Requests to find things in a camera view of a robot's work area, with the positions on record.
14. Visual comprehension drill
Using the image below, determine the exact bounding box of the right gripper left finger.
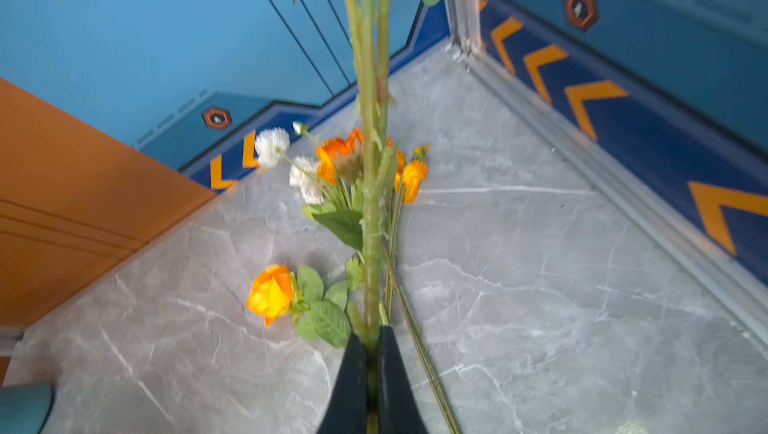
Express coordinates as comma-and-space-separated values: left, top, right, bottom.
317, 334, 368, 434

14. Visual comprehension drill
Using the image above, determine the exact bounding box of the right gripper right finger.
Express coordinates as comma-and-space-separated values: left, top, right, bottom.
377, 326, 428, 434

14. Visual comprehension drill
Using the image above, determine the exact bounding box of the red orange flower stem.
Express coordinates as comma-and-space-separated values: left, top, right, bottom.
302, 127, 463, 434

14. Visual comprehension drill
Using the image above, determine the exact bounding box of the white poppy flower stem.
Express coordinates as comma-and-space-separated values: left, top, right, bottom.
254, 127, 331, 205

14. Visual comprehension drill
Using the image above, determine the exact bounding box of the blue cylindrical vase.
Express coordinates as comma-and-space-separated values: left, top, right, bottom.
0, 383, 53, 434

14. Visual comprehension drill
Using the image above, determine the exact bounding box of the large pink ranunculus stem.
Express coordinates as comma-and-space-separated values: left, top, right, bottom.
269, 0, 454, 357

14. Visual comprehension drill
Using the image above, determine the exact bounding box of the orange rose flower stem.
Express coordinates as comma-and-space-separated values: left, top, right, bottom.
246, 264, 352, 348

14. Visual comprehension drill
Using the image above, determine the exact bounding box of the right aluminium corner post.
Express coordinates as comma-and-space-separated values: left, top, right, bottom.
446, 0, 481, 54

